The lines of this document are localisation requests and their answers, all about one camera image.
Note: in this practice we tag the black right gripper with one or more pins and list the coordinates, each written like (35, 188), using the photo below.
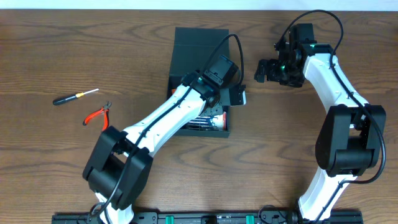
(269, 66)

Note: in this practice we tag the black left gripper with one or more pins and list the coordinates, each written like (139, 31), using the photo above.
(216, 111)

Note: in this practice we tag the blue precision screwdriver case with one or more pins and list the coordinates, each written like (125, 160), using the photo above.
(208, 123)

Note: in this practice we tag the dark green lidded box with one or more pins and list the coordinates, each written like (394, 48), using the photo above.
(192, 47)

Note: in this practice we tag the black yellow screwdriver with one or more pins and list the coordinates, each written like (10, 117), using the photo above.
(66, 99)

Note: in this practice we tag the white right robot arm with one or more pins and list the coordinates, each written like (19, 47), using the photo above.
(350, 147)

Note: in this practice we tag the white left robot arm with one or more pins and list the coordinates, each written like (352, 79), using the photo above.
(118, 168)

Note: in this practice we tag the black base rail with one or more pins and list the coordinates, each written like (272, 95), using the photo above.
(266, 216)

